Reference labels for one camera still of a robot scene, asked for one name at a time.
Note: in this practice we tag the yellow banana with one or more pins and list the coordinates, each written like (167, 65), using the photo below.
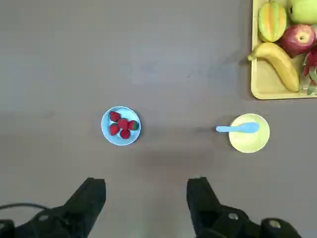
(280, 62)

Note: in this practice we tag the light blue plastic spoon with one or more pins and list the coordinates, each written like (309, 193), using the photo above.
(245, 127)

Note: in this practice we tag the light blue bowl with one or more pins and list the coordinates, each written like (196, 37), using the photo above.
(131, 112)

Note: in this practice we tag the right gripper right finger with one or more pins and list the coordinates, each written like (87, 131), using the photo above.
(205, 210)

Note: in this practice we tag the pink dragon fruit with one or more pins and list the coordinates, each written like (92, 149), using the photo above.
(312, 59)

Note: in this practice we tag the red apple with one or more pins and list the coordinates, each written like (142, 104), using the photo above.
(297, 39)

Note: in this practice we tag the yellow-green star fruit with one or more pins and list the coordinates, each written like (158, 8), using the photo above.
(272, 22)

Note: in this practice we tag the yellow bowl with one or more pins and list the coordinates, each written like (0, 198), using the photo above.
(247, 142)

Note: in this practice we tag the red strawberry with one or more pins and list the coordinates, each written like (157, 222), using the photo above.
(132, 125)
(122, 124)
(114, 116)
(125, 134)
(114, 129)

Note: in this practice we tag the yellow plastic tray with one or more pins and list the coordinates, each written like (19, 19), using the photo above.
(267, 81)

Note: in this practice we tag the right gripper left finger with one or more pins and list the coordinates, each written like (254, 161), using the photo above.
(81, 205)

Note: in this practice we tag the large green apple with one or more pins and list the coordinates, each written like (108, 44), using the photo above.
(304, 12)

